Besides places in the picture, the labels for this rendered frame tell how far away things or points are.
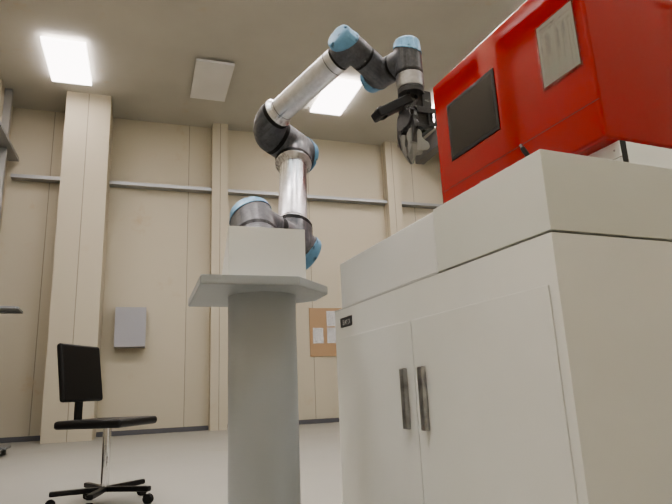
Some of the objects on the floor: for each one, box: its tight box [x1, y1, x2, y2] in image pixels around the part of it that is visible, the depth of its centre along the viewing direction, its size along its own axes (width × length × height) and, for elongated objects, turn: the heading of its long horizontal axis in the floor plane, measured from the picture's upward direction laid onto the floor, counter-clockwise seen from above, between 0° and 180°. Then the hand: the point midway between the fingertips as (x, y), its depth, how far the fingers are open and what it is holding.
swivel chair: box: [45, 343, 157, 504], centre depth 336 cm, size 58×58×92 cm
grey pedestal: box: [188, 274, 328, 504], centre depth 124 cm, size 51×44×82 cm
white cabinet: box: [335, 232, 672, 504], centre depth 139 cm, size 64×96×82 cm, turn 12°
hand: (409, 158), depth 149 cm, fingers closed
